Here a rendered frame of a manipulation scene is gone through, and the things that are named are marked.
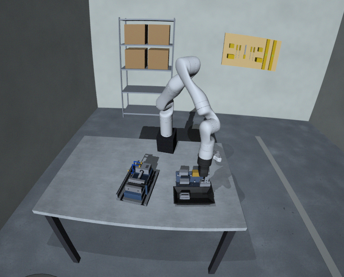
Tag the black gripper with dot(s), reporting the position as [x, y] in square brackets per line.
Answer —
[204, 162]

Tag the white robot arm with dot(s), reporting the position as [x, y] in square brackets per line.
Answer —
[187, 68]

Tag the yellow rectangular block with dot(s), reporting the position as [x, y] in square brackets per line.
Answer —
[195, 173]

